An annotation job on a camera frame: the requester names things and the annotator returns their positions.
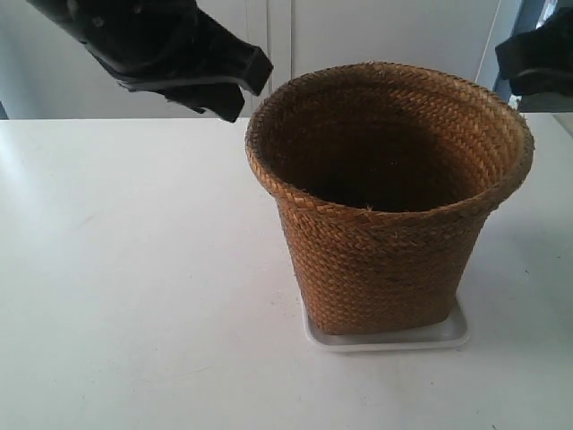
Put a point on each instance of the brown woven wicker basket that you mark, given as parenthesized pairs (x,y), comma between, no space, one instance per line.
(384,175)

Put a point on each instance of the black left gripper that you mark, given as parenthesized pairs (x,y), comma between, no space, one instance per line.
(169,47)

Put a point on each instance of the white rectangular plastic tray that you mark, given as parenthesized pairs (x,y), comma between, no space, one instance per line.
(453,332)

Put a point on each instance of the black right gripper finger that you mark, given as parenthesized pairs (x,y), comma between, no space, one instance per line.
(540,60)

